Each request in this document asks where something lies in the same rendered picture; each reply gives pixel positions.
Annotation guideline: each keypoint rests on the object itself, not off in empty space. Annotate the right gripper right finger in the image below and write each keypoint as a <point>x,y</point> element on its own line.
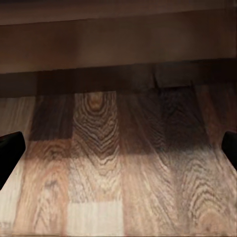
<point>229,147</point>

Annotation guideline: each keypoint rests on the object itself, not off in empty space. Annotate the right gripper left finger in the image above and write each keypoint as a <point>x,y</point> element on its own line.
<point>12,147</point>

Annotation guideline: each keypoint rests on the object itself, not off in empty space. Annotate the bed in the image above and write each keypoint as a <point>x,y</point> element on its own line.
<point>51,47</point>

